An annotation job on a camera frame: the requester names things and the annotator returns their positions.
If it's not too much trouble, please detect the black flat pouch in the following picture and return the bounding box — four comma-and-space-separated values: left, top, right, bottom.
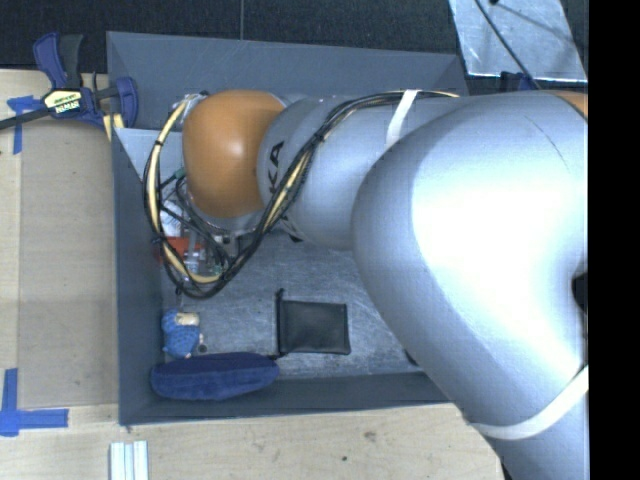
275, 288, 352, 357

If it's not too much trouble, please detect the grey metal bin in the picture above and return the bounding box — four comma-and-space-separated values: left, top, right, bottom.
105, 30, 470, 427

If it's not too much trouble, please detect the red-orange object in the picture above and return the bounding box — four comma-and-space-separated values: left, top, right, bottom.
158, 235, 203, 266

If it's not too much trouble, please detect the brown cardboard board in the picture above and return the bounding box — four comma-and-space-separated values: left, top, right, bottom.
17, 117, 121, 410

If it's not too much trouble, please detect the blue toy figure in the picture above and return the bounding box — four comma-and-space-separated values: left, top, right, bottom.
160, 308, 207, 360

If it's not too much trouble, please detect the dark blue fabric pouch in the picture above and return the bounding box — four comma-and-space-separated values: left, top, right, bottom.
149, 351, 281, 402

